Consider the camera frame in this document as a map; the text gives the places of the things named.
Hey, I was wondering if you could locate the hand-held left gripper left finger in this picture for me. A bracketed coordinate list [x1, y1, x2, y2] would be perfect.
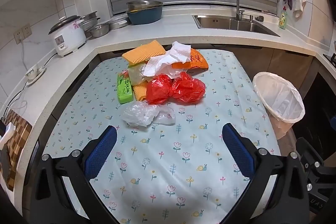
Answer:
[34, 125, 118, 224]

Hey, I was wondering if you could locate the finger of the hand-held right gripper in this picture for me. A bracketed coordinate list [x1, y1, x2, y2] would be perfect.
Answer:
[295, 137, 327, 174]

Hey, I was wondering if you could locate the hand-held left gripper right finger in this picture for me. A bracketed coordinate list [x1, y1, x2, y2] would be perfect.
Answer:
[220, 123, 310, 224]

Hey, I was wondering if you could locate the trash bin with white liner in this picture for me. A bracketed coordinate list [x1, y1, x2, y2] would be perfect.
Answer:
[252, 72, 305, 140]

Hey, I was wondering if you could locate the green cardboard box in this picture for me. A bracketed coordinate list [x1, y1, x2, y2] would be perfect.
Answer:
[117, 73, 133, 104]

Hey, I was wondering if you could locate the translucent yellow-green packet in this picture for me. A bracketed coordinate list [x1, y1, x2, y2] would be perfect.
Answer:
[128, 63, 150, 85]

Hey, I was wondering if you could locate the orange plastic bag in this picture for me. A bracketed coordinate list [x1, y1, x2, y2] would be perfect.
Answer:
[172, 48, 209, 71]

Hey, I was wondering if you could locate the large clear plastic bag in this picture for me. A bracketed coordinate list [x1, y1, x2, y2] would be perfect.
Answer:
[121, 103, 160, 127]

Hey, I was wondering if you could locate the black built-in oven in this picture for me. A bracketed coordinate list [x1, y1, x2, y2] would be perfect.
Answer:
[290, 70, 336, 161]

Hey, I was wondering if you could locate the small orange foam sheet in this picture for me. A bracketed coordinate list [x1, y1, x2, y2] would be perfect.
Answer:
[133, 81, 149, 102]

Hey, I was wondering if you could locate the small clear plastic bag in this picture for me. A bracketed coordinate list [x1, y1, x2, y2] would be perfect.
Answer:
[152, 106, 176, 125]

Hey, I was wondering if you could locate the red plastic bag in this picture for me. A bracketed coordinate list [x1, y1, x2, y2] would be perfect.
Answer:
[171, 72, 206, 105]
[146, 74, 175, 105]

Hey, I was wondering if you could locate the checkered cutting board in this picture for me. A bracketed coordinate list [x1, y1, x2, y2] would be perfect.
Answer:
[0, 109, 33, 191]

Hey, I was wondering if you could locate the brown base cabinet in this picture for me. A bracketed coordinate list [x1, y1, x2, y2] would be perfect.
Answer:
[228, 47, 319, 90]

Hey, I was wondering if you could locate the white power strip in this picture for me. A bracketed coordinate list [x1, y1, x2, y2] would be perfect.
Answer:
[25, 64, 46, 83]

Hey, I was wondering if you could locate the large orange foam sheet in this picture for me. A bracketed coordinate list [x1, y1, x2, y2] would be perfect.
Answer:
[122, 40, 166, 65]

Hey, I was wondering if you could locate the white paper towel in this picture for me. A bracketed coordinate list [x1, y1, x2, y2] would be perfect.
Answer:
[143, 41, 192, 80]

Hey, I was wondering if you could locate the white rice cooker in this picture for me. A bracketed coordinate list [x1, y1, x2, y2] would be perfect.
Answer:
[48, 15, 87, 57]

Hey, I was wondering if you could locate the stainless steel sink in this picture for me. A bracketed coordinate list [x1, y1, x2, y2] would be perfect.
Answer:
[192, 14, 281, 37]

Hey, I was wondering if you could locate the flat steel pan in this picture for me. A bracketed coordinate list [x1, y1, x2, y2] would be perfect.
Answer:
[109, 17, 130, 30]

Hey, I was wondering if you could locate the stacked steel steamer pot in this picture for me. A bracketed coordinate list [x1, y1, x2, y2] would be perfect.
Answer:
[80, 11, 101, 30]

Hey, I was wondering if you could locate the green dish soap bottle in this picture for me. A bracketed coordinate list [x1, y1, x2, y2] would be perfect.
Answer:
[278, 7, 288, 30]

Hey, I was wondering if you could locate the blue plastic basin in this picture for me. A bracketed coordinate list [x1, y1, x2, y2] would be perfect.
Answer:
[126, 5, 164, 25]

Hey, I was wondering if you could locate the white hanging cloth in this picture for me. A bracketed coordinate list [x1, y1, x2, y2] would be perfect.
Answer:
[293, 0, 307, 18]

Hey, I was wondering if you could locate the steel mixing bowl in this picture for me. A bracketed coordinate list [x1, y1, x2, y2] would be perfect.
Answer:
[126, 0, 164, 13]

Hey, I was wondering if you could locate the white power cable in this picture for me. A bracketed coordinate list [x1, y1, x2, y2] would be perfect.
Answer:
[0, 52, 58, 115]

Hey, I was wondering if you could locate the steel pot with handle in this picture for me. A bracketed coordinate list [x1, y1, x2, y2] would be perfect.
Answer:
[87, 22, 111, 39]

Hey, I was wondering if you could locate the wall power socket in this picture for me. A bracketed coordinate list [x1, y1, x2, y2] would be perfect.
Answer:
[14, 23, 32, 44]

